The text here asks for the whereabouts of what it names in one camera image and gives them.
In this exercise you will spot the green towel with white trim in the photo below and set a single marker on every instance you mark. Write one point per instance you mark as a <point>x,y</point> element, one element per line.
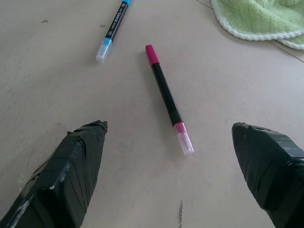
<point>266,19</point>

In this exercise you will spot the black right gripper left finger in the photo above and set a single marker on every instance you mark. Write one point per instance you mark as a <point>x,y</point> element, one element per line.
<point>64,173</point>

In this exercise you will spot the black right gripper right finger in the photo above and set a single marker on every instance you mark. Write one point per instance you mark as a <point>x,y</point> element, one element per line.
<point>270,171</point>

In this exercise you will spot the pink and black marker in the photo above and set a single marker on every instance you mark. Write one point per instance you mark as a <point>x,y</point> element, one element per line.
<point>167,98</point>

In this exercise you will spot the blue and black marker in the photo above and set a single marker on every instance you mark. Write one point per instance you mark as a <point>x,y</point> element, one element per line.
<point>113,28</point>

